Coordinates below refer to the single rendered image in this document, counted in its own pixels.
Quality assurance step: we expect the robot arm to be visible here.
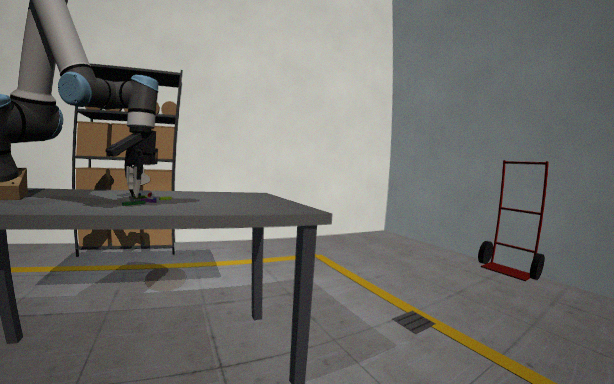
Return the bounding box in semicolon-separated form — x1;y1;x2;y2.
0;0;158;182

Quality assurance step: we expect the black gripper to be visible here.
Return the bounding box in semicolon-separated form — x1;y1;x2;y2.
125;127;158;198

